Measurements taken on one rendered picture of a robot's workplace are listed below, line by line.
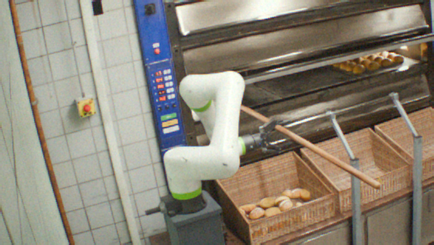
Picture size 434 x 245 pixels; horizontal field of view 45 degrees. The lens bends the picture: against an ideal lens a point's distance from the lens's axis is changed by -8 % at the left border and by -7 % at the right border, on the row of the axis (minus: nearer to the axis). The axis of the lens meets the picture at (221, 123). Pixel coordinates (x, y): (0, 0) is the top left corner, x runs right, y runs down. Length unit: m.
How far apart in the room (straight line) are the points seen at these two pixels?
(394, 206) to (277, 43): 1.24
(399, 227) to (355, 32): 1.30
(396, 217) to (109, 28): 2.07
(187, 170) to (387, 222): 1.72
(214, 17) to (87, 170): 1.12
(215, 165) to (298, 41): 1.51
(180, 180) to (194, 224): 0.19
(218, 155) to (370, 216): 1.53
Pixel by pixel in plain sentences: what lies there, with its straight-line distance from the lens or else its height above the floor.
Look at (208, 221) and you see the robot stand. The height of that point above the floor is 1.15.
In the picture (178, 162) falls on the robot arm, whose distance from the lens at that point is 2.18.
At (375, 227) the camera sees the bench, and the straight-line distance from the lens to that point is 3.52.
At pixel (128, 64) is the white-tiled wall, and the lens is 3.12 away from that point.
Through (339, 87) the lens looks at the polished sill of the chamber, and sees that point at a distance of 3.70.
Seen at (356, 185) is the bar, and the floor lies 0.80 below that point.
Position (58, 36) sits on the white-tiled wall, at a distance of 3.04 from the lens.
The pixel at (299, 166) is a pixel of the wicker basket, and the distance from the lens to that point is 3.57.
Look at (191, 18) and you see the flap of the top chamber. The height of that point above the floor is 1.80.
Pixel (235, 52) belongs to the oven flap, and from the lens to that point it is 3.31.
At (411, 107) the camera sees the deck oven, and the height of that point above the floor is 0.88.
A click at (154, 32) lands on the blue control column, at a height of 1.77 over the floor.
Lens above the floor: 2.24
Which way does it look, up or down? 19 degrees down
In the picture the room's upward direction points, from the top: 9 degrees counter-clockwise
